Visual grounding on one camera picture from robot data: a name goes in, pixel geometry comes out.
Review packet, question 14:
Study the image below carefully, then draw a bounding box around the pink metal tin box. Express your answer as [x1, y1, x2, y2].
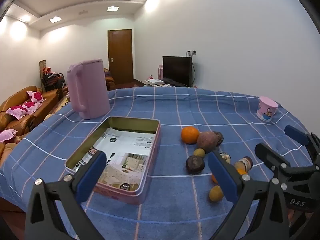
[64, 116, 161, 205]

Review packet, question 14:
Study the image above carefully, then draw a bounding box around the tall framed decor panel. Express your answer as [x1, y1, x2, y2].
[39, 60, 47, 80]

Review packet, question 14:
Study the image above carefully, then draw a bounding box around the dark round pastry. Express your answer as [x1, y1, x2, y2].
[214, 131, 224, 147]

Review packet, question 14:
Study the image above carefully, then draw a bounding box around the brown leather armchair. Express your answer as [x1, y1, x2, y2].
[0, 140, 28, 170]

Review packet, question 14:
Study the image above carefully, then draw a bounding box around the white tv stand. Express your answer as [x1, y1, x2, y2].
[144, 79, 195, 88]

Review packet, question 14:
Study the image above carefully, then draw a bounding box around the black television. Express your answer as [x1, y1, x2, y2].
[162, 56, 193, 87]

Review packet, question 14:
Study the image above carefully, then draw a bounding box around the purple beetroot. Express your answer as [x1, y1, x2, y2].
[197, 131, 218, 153]

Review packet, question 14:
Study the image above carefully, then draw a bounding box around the long brown leather sofa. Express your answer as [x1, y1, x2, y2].
[0, 86, 63, 137]

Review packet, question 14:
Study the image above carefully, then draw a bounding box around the printed paper liner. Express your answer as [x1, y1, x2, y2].
[75, 127, 156, 192]

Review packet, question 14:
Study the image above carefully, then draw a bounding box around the pink electric kettle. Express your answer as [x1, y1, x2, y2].
[67, 58, 111, 120]

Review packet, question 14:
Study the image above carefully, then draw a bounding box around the wooden coffee table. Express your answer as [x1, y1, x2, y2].
[44, 90, 73, 120]

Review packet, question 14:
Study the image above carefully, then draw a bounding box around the large orange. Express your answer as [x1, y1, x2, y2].
[181, 126, 200, 144]

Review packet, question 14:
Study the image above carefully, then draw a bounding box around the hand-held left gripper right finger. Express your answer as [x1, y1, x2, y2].
[207, 151, 298, 240]

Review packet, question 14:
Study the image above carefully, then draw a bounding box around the small orange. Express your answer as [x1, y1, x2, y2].
[211, 167, 248, 183]

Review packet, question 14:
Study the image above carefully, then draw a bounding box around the pink floral pillow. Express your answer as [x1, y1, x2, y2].
[5, 106, 32, 118]
[21, 101, 42, 111]
[0, 129, 18, 143]
[26, 91, 45, 103]

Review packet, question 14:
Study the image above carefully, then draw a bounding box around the black power cable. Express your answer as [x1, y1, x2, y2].
[191, 55, 197, 88]

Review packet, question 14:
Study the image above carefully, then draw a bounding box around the pink cartoon cup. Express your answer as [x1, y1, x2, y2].
[256, 96, 279, 123]

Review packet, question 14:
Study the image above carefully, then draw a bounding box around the short brown leather sofa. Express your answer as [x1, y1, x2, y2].
[103, 68, 116, 91]

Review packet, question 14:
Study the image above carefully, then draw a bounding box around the dark wrinkled round fruit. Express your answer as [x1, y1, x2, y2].
[185, 155, 205, 175]

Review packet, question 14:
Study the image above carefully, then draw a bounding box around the brown wooden door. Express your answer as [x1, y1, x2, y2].
[107, 29, 133, 85]

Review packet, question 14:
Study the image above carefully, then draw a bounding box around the blue checked tablecloth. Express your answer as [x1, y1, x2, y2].
[0, 87, 320, 240]

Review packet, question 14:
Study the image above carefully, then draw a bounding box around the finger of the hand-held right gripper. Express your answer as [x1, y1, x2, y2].
[254, 142, 320, 193]
[284, 124, 320, 160]

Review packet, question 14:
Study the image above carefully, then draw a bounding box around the stack of dark chairs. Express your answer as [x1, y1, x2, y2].
[41, 67, 67, 92]

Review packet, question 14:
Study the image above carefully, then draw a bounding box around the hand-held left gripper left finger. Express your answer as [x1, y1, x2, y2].
[24, 151, 108, 240]

